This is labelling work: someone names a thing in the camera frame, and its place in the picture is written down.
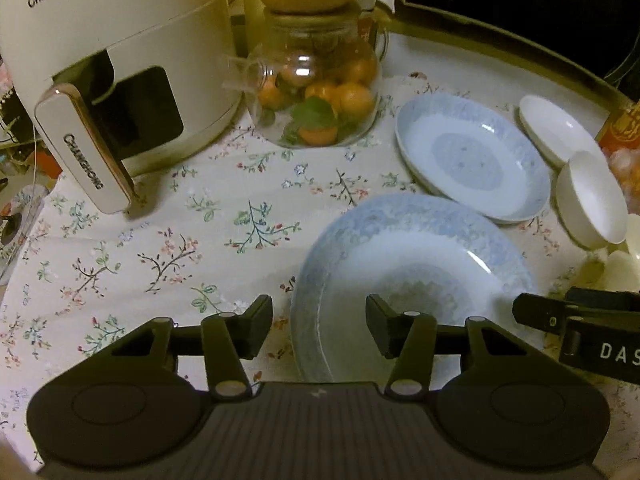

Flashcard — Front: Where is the glass jar of small oranges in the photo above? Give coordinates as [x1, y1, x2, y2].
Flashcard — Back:
[227, 0, 390, 150]

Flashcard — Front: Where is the red carton box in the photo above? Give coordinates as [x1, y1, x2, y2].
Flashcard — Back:
[597, 102, 640, 161]

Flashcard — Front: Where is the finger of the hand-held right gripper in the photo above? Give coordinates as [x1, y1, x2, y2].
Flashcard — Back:
[512, 292, 573, 336]
[567, 287, 640, 318]

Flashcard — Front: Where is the plastic bag of oranges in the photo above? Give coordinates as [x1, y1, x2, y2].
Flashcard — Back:
[605, 152, 640, 216]

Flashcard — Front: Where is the small white plate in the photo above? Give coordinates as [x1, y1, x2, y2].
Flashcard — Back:
[518, 95, 608, 171]

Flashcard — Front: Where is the black microwave oven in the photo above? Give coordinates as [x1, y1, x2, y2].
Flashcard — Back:
[395, 0, 640, 111]

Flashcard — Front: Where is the floral tablecloth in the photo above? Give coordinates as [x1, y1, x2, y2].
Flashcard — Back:
[0, 35, 640, 461]

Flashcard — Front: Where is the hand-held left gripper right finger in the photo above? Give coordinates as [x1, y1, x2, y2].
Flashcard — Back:
[366, 294, 531, 402]

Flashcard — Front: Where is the white air fryer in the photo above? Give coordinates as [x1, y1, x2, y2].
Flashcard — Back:
[0, 0, 243, 216]

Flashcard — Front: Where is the white bowl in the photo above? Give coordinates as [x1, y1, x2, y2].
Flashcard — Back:
[556, 151, 629, 251]
[602, 249, 640, 292]

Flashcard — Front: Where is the blue patterned plate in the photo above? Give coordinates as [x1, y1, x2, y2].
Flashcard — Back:
[395, 92, 552, 225]
[290, 192, 540, 386]

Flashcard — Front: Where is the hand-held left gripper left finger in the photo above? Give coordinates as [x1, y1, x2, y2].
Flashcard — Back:
[111, 294, 274, 402]

